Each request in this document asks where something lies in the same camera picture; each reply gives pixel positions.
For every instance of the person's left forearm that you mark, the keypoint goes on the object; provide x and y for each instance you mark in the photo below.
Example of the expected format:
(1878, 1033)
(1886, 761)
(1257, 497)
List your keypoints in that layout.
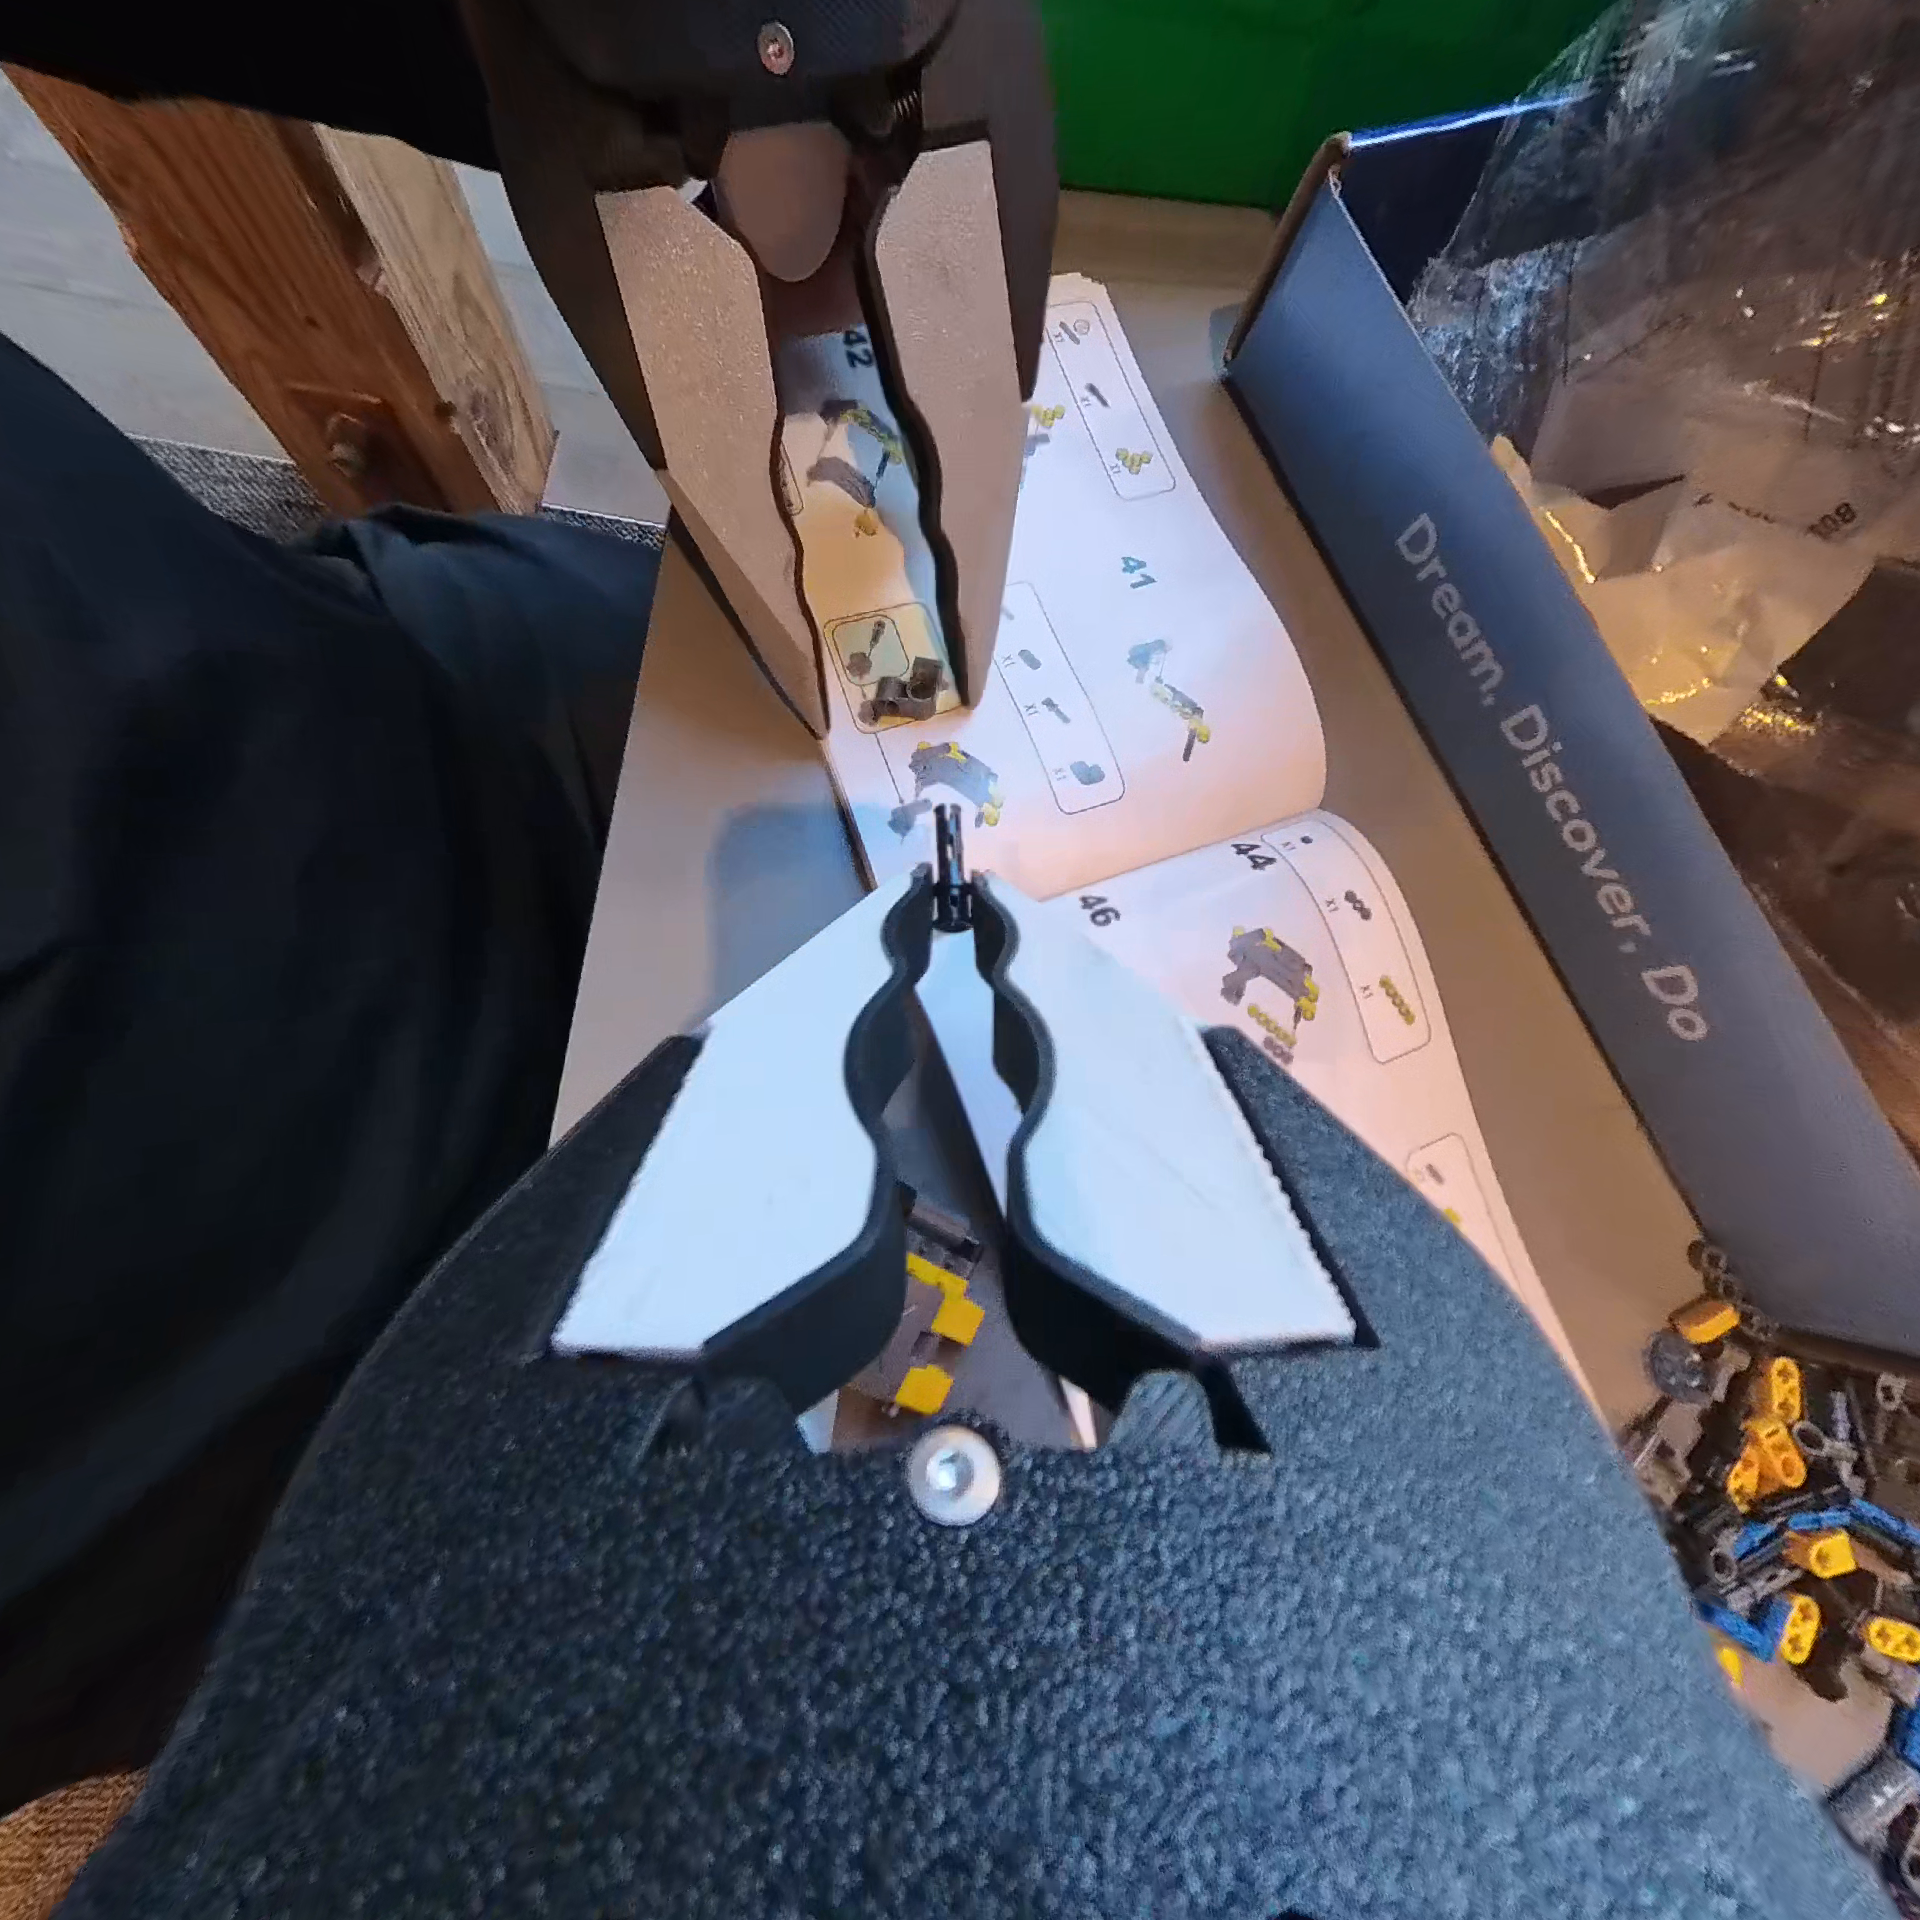
(225, 59)

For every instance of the pile of loose building bricks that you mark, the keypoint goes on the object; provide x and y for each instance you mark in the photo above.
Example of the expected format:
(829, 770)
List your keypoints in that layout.
(1773, 1469)

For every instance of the grey yellow brick subassembly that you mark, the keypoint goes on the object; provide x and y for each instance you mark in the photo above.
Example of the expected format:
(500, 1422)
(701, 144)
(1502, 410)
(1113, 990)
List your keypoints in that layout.
(948, 1314)

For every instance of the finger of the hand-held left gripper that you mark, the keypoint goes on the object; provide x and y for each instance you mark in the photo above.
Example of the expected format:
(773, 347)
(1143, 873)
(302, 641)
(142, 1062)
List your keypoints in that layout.
(707, 393)
(967, 373)

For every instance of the clear plastic bag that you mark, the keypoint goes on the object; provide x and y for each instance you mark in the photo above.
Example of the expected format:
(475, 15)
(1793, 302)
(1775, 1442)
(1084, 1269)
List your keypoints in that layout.
(1726, 302)

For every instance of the wooden desk leg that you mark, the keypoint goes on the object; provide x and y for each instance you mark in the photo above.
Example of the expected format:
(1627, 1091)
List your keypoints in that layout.
(302, 272)

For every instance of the dark grey cardboard box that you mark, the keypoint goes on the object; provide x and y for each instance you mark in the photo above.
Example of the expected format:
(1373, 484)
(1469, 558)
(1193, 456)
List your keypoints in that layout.
(1502, 677)

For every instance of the grey connector with black pin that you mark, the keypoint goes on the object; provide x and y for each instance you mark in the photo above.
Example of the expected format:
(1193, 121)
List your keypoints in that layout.
(909, 693)

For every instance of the white building instruction booklet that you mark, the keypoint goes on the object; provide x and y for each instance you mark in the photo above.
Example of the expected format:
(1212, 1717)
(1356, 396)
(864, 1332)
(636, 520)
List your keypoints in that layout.
(1200, 629)

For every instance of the green plastic bin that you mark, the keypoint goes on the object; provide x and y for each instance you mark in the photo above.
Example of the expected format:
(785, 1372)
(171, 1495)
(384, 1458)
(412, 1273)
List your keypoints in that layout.
(1275, 89)

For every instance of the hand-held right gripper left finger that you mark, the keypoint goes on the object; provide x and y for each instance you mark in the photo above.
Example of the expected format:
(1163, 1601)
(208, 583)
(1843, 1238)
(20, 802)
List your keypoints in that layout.
(720, 1185)

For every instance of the person's left hand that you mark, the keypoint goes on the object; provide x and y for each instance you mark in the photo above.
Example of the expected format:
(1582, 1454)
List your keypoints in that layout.
(788, 196)

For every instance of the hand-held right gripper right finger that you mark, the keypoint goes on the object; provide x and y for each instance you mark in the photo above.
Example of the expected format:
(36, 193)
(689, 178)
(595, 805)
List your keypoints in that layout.
(1169, 1171)

